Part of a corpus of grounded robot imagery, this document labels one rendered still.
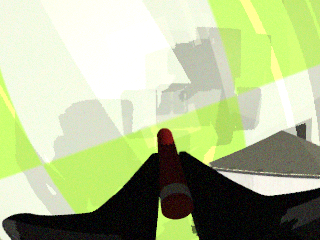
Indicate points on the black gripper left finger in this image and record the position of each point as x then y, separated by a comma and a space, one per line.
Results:
131, 214

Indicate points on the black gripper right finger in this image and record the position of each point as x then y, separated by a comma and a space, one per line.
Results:
225, 210

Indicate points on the dark red peg with grey band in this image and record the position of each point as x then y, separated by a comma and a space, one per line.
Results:
175, 198

